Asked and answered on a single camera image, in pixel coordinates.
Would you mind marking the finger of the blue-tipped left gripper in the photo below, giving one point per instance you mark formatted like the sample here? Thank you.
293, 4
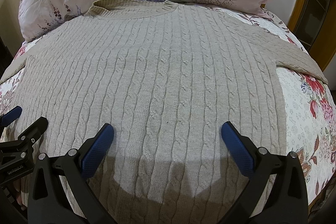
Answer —
9, 117

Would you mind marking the beige cable-knit sweater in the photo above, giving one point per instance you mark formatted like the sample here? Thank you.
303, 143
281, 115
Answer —
166, 76

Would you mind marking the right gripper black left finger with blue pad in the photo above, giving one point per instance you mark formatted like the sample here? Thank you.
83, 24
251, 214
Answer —
59, 190

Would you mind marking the white red floral bedspread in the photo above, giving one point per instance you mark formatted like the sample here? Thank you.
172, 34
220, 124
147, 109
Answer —
309, 106

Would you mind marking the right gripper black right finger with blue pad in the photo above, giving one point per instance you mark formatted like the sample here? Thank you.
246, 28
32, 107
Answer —
287, 201

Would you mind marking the brown wooden door frame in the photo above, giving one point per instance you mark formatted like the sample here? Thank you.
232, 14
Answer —
313, 23

